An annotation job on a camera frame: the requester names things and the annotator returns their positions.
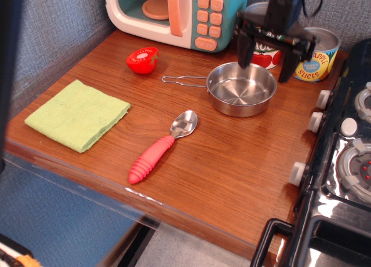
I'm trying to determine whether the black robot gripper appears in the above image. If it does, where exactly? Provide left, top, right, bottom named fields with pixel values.
left=236, top=0, right=317, bottom=82

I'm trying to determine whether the small steel pot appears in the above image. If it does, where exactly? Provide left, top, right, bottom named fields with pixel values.
left=161, top=62, right=278, bottom=118

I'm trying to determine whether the yellow-green folded cloth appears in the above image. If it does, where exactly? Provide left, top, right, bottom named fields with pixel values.
left=24, top=80, right=130, bottom=153

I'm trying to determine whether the tomato sauce can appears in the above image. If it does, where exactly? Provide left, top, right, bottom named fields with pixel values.
left=237, top=2, right=281, bottom=69

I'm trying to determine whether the pineapple slices can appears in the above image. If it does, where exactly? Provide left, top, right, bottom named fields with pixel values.
left=293, top=27, right=341, bottom=82

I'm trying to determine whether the toy microwave oven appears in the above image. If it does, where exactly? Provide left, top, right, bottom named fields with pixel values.
left=105, top=0, right=248, bottom=53

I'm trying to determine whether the red toy tomato half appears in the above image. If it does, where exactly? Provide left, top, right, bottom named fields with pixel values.
left=125, top=47, right=159, bottom=75

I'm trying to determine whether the black toy stove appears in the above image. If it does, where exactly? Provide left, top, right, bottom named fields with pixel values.
left=251, top=39, right=370, bottom=266

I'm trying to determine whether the orange striped object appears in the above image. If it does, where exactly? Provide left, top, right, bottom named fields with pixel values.
left=1, top=235, right=41, bottom=266

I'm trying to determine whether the red-handled metal spoon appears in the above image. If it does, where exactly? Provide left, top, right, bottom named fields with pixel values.
left=128, top=110, right=198, bottom=184

